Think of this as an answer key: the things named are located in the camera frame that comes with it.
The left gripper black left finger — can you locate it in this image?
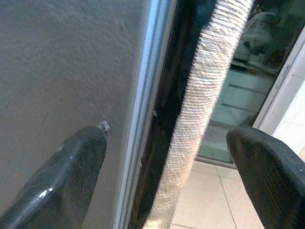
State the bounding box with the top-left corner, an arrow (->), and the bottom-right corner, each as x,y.
0,125 -> 107,229

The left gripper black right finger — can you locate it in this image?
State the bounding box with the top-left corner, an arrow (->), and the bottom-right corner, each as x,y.
225,126 -> 305,229

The beige ribbed towel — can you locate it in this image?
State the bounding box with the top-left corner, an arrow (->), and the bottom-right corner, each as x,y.
142,0 -> 254,229

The dark grey fridge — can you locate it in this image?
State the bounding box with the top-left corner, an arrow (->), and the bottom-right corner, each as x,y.
0,0 -> 217,229

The green tinted glass sliding door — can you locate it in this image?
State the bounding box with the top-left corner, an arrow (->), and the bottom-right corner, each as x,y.
195,0 -> 305,167

